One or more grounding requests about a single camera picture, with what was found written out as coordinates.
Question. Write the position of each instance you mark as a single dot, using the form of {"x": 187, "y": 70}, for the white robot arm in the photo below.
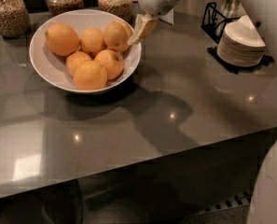
{"x": 263, "y": 207}

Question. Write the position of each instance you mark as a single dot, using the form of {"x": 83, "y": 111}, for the white ceramic bowl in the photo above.
{"x": 51, "y": 67}

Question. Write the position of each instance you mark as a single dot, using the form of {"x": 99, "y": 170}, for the glass jar right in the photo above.
{"x": 123, "y": 10}

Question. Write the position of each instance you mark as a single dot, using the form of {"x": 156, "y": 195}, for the glass jar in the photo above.
{"x": 64, "y": 0}
{"x": 14, "y": 18}
{"x": 123, "y": 10}

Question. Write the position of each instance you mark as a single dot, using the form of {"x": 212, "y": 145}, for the white folded card stand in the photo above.
{"x": 167, "y": 17}

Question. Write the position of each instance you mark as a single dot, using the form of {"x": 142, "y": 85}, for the orange back right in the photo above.
{"x": 117, "y": 34}

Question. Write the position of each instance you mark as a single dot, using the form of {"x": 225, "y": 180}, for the orange centre right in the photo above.
{"x": 112, "y": 61}

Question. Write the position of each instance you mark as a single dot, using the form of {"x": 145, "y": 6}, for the orange back middle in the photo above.
{"x": 92, "y": 41}

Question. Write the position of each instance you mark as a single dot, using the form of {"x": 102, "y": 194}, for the glass jar middle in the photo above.
{"x": 64, "y": 0}

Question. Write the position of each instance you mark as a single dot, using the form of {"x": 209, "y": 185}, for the small orange centre left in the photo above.
{"x": 74, "y": 60}

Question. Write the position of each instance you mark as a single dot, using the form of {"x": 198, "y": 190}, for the orange front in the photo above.
{"x": 90, "y": 76}

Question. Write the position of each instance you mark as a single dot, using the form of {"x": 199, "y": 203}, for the clear drinking glasses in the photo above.
{"x": 232, "y": 9}

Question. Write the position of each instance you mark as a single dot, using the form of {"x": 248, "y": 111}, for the large orange back left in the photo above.
{"x": 62, "y": 39}

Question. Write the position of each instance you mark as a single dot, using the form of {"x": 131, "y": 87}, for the stack of white plates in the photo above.
{"x": 241, "y": 44}

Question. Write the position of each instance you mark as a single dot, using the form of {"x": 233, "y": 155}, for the glass jar left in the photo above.
{"x": 14, "y": 18}

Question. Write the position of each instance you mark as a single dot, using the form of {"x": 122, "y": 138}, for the black white striped strip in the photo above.
{"x": 238, "y": 200}

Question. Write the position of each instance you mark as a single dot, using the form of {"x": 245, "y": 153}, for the black wire rack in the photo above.
{"x": 213, "y": 24}

